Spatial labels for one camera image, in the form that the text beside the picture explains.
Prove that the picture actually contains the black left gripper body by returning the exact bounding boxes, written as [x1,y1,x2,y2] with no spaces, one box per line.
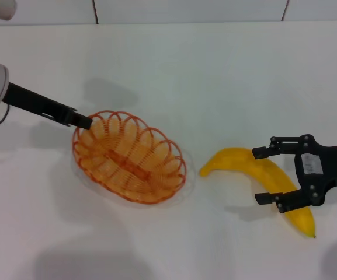
[1,82,71,127]

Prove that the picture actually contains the yellow banana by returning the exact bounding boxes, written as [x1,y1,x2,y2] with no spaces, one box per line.
[199,147,317,239]

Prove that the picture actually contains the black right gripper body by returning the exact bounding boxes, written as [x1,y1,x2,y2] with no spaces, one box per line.
[294,134,337,208]

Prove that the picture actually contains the orange woven plastic basket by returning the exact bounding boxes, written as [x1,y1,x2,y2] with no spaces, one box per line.
[71,110,188,204]

